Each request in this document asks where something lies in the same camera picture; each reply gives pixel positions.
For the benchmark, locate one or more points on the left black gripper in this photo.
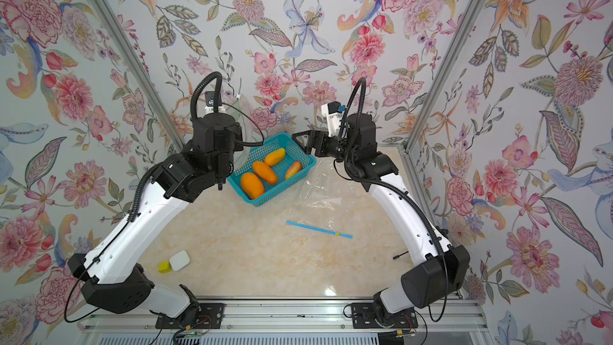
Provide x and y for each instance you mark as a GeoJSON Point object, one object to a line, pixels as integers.
{"type": "Point", "coordinates": [236, 132]}

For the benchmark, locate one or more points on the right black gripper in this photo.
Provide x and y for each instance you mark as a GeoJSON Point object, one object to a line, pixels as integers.
{"type": "Point", "coordinates": [318, 140]}

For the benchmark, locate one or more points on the large orange mango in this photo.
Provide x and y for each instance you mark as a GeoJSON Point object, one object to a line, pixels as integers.
{"type": "Point", "coordinates": [252, 185]}

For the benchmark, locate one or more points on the green printed zip-top bag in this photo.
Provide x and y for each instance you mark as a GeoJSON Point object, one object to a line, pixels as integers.
{"type": "Point", "coordinates": [240, 109]}

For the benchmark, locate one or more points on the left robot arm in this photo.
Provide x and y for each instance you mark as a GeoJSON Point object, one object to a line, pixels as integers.
{"type": "Point", "coordinates": [110, 276]}

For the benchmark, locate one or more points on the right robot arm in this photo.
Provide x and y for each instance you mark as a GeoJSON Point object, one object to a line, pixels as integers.
{"type": "Point", "coordinates": [439, 267]}

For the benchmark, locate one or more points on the red yellow mango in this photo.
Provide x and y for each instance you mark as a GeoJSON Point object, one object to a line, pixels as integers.
{"type": "Point", "coordinates": [293, 170]}

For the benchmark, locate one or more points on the middle orange mango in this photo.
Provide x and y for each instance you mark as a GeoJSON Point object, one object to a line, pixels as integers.
{"type": "Point", "coordinates": [264, 172]}

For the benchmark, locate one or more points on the clear blue-zipper bag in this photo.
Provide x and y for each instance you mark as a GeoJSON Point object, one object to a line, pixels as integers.
{"type": "Point", "coordinates": [323, 206]}

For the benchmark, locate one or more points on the teal plastic basket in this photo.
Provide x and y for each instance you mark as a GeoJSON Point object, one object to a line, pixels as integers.
{"type": "Point", "coordinates": [293, 153]}

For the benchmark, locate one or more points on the white square box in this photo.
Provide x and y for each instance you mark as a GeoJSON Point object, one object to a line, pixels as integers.
{"type": "Point", "coordinates": [179, 261]}

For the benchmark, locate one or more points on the yellow green cube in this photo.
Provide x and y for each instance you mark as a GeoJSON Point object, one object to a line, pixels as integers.
{"type": "Point", "coordinates": [164, 267]}

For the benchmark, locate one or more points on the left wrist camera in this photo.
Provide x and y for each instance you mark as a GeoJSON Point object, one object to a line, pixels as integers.
{"type": "Point", "coordinates": [209, 97]}

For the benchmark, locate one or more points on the left corner aluminium post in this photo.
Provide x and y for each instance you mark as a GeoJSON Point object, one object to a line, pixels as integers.
{"type": "Point", "coordinates": [124, 45]}

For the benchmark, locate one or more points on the corner aluminium post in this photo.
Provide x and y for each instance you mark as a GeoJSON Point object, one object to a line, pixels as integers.
{"type": "Point", "coordinates": [124, 45]}
{"type": "Point", "coordinates": [448, 62]}

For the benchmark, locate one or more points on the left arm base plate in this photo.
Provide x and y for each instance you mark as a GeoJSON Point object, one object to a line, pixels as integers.
{"type": "Point", "coordinates": [207, 316]}

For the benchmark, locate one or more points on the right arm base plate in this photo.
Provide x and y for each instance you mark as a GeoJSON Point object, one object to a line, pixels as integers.
{"type": "Point", "coordinates": [373, 316]}

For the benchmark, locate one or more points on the aluminium front rail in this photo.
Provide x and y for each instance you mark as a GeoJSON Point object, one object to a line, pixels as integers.
{"type": "Point", "coordinates": [296, 321]}

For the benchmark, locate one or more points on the right corner aluminium post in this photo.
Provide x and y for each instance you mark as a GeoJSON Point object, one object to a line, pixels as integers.
{"type": "Point", "coordinates": [448, 62]}

